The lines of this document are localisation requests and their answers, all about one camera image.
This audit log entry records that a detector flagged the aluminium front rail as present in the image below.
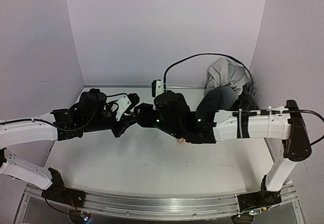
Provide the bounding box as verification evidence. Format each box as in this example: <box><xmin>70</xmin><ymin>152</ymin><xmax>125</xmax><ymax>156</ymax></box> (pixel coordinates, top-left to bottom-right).
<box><xmin>76</xmin><ymin>192</ymin><xmax>239</xmax><ymax>221</ymax></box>

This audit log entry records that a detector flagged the grey crumpled cloth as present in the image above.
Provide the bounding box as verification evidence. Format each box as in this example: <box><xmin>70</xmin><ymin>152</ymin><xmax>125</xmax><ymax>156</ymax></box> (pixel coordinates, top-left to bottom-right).
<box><xmin>204</xmin><ymin>57</ymin><xmax>259</xmax><ymax>111</ymax></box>

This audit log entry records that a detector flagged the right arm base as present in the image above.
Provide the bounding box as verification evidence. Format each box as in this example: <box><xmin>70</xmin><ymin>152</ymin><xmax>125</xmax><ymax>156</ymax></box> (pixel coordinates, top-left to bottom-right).
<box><xmin>237</xmin><ymin>175</ymin><xmax>281</xmax><ymax>214</ymax></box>

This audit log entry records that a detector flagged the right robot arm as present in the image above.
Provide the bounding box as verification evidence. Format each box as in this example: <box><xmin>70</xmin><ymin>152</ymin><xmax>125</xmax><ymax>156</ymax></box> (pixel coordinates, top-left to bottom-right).
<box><xmin>134</xmin><ymin>91</ymin><xmax>312</xmax><ymax>192</ymax></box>

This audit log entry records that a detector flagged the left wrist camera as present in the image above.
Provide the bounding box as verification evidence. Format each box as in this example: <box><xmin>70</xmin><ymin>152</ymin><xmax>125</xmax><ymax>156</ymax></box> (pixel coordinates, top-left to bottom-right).
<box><xmin>107</xmin><ymin>95</ymin><xmax>131</xmax><ymax>121</ymax></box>

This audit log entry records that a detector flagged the dark sleeve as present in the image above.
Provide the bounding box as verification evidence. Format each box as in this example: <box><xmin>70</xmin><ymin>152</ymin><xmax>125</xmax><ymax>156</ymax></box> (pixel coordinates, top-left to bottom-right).
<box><xmin>196</xmin><ymin>86</ymin><xmax>239</xmax><ymax>112</ymax></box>

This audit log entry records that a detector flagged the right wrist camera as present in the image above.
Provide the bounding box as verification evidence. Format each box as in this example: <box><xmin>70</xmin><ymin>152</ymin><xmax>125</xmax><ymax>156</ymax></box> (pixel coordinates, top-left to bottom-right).
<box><xmin>151</xmin><ymin>79</ymin><xmax>167</xmax><ymax>98</ymax></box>

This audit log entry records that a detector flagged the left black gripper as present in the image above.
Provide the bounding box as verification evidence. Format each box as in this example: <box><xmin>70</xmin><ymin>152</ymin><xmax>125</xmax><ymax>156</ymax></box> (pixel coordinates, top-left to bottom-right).
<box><xmin>85</xmin><ymin>103</ymin><xmax>137</xmax><ymax>138</ymax></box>

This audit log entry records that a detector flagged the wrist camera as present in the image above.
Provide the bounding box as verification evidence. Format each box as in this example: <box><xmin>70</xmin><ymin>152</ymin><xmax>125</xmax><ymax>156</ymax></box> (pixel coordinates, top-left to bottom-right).
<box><xmin>151</xmin><ymin>79</ymin><xmax>167</xmax><ymax>98</ymax></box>
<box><xmin>107</xmin><ymin>95</ymin><xmax>131</xmax><ymax>121</ymax></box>

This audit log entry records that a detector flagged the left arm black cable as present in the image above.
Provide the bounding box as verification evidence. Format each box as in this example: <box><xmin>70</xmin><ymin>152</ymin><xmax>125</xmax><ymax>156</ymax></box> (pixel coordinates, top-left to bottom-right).
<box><xmin>32</xmin><ymin>93</ymin><xmax>127</xmax><ymax>131</ymax></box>

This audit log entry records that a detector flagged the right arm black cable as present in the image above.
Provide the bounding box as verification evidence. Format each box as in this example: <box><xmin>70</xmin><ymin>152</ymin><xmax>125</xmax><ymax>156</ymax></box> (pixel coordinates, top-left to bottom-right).
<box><xmin>163</xmin><ymin>53</ymin><xmax>255</xmax><ymax>108</ymax></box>

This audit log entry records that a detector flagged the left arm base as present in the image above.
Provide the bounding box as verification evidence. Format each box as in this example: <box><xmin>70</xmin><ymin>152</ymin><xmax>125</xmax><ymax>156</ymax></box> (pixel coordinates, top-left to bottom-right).
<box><xmin>42</xmin><ymin>168</ymin><xmax>86</xmax><ymax>208</ymax></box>

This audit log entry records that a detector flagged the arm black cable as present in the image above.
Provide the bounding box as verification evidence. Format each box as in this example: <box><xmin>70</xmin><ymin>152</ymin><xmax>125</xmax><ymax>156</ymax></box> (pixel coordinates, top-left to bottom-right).
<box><xmin>32</xmin><ymin>93</ymin><xmax>127</xmax><ymax>131</ymax></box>
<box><xmin>163</xmin><ymin>53</ymin><xmax>255</xmax><ymax>108</ymax></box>

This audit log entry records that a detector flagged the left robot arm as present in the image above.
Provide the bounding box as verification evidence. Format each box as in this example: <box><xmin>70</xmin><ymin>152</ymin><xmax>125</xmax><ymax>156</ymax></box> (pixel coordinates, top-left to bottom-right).
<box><xmin>1</xmin><ymin>89</ymin><xmax>139</xmax><ymax>202</ymax></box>

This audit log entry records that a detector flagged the mannequin hand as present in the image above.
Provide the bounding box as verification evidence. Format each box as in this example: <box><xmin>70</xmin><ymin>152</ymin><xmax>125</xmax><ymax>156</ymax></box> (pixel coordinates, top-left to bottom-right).
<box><xmin>176</xmin><ymin>138</ymin><xmax>190</xmax><ymax>146</ymax></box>

